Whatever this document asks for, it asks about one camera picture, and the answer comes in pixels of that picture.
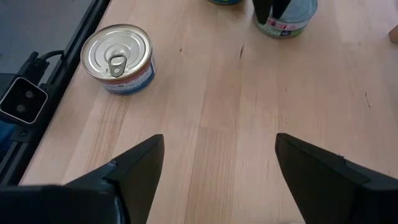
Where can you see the green label tuna can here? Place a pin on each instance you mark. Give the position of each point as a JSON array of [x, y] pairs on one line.
[[298, 20]]

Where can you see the blue label salmon can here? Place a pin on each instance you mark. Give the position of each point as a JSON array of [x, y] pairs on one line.
[[225, 2], [115, 53]]

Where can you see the black table-level camera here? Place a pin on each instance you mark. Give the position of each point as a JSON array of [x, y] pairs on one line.
[[21, 99]]

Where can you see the black aluminium table frame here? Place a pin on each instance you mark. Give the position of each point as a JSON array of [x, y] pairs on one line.
[[97, 12]]

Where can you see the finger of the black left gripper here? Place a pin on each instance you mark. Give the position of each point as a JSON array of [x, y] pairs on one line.
[[262, 9], [280, 6]]

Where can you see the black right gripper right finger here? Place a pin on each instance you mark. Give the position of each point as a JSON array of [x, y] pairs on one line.
[[335, 199]]

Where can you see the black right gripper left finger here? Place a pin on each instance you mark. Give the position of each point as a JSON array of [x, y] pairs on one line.
[[93, 205]]

